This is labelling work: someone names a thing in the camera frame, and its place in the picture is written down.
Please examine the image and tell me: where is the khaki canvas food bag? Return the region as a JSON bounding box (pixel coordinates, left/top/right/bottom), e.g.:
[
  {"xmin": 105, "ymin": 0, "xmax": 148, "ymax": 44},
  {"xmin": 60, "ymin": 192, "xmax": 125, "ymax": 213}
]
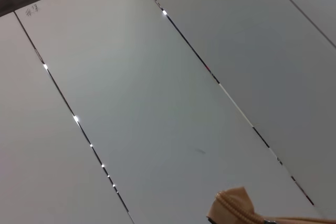
[{"xmin": 206, "ymin": 186, "xmax": 336, "ymax": 224}]

